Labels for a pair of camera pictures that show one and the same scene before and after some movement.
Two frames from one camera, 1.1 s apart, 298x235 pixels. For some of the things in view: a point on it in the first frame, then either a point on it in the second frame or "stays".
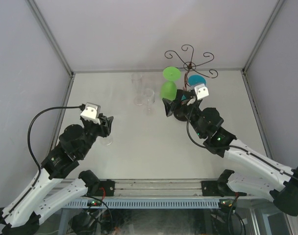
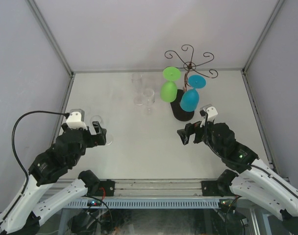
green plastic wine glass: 168,89 stays
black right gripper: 172,106 -> 185,133
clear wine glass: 148,97 stays
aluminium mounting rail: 134,188 stays
